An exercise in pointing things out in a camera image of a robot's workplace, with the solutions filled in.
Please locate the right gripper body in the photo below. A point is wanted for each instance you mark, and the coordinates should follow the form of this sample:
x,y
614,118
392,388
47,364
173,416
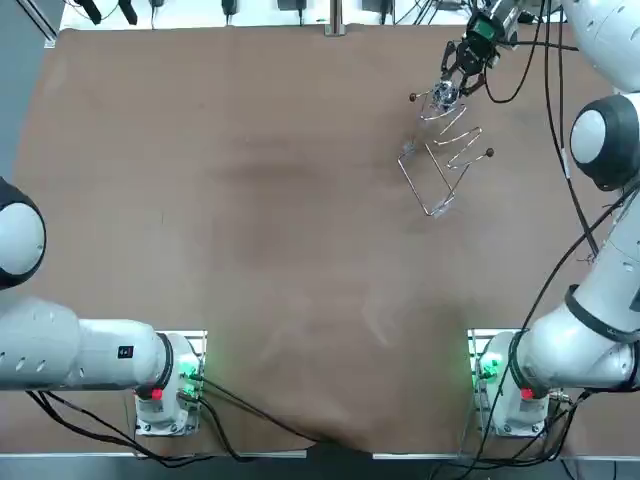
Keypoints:
x,y
477,52

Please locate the clear glass goblet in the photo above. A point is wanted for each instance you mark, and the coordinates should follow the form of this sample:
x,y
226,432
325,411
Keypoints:
x,y
442,95

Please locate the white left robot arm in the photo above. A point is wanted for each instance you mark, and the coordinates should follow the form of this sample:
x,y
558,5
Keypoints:
x,y
100,350

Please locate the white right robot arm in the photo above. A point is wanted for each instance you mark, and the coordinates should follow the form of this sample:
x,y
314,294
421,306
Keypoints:
x,y
600,140

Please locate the clear tape patch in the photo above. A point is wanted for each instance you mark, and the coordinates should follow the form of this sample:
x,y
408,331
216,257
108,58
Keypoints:
x,y
444,210
407,147

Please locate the ribbed black power brick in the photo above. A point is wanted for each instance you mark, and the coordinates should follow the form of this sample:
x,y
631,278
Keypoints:
x,y
375,4
290,4

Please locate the black plug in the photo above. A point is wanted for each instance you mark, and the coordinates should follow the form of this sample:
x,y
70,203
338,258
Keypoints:
x,y
129,12
92,12

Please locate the aluminium post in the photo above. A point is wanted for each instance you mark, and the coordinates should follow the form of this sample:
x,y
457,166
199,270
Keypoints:
x,y
335,17

